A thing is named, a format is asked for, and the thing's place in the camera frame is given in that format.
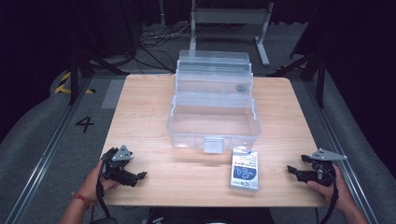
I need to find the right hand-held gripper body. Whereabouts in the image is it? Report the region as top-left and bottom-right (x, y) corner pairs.
(309, 147), (348, 188)

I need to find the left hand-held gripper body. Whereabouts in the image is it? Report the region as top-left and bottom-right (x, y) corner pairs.
(100, 145), (135, 182)

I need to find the blue and white packet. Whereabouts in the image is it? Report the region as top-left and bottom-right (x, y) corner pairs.
(229, 147), (260, 193)

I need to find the clear plastic storage box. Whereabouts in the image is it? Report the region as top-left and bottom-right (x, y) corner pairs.
(166, 49), (262, 155)

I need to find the person's right hand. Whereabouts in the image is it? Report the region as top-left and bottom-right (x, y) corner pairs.
(305, 163), (351, 214)

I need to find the person's left hand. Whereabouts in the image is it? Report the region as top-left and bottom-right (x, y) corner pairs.
(77, 160), (120, 203)

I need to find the person's dark clothing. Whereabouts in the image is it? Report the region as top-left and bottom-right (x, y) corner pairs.
(145, 206), (276, 224)

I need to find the black tripod stand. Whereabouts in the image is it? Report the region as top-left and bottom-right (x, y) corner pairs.
(266, 50), (328, 109)
(67, 46), (131, 106)

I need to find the yellow and black floor tape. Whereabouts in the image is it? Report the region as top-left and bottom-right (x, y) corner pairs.
(53, 71), (96, 95)

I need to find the white metal pole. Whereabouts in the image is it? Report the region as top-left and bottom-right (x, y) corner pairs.
(158, 0), (166, 26)

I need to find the grey metal stand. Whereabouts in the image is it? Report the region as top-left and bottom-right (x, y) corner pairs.
(189, 0), (275, 67)

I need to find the grey metal floor rail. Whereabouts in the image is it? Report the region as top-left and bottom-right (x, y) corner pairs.
(303, 79), (380, 224)
(3, 77), (92, 224)

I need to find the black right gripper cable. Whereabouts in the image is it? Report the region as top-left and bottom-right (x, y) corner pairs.
(319, 167), (340, 224)

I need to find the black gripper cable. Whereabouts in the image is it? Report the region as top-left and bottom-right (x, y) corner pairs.
(90, 161), (119, 224)
(319, 167), (340, 224)

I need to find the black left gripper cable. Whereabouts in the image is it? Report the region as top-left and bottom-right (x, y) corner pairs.
(90, 161), (119, 224)

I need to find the red string bracelet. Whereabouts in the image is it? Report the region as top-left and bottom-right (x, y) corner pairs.
(70, 191), (94, 210)

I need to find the tangle of black floor cables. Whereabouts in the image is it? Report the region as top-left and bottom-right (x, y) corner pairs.
(135, 21), (194, 75)

